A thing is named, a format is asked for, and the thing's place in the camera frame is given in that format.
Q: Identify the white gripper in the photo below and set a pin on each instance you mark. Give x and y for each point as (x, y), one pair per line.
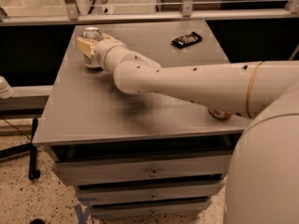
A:
(101, 51)

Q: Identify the white green 7up can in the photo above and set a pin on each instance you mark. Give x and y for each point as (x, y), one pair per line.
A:
(92, 33)

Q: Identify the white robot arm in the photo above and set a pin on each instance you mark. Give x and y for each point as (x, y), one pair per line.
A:
(263, 177)

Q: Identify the orange soda can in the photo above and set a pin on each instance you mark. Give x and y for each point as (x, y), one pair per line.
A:
(218, 114)

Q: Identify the grey metal railing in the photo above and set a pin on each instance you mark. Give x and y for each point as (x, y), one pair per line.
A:
(25, 12)

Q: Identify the black snack bar wrapper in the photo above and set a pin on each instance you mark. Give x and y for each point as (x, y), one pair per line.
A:
(187, 40)

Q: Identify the white cylinder object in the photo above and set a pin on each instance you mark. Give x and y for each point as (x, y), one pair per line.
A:
(5, 89)

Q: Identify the grey drawer cabinet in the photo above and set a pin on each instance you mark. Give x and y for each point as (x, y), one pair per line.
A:
(87, 118)

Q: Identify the black tripod leg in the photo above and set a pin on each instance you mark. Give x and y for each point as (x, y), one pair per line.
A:
(34, 173)

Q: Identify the grey top drawer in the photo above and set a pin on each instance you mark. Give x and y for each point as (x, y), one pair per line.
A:
(93, 172)

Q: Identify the grey drawer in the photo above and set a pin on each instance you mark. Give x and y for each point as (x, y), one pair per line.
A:
(150, 208)
(173, 191)
(93, 172)

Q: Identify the grey middle drawer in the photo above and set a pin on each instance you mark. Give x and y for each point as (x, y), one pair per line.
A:
(173, 191)

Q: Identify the blue floor tape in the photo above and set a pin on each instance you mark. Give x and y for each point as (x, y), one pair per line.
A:
(84, 214)

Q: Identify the grey bottom drawer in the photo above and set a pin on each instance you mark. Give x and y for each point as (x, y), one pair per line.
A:
(150, 208)

